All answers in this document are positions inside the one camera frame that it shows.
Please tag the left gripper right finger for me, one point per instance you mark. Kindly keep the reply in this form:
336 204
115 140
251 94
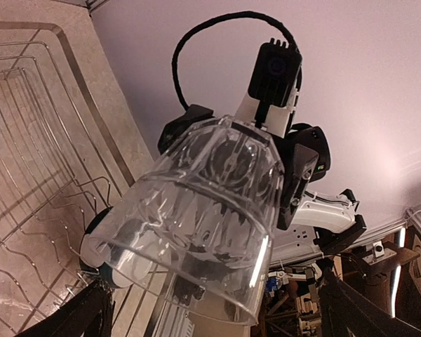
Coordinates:
346 312

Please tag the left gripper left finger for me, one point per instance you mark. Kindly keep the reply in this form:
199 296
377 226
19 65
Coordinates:
89 313

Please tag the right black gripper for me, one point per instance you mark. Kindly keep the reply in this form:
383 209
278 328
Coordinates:
304 153

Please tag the clear glass tumbler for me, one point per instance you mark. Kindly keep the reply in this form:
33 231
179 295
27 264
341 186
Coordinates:
206 211

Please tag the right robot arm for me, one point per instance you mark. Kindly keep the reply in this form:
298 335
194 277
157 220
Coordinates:
315 225

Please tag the black rimmed white bowl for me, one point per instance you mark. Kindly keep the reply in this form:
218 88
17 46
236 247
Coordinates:
93 262

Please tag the metal wire dish rack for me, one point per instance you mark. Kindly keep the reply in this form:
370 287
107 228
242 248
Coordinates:
59 167

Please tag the right aluminium corner post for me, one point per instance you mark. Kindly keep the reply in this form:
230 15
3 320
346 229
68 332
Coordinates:
90 5

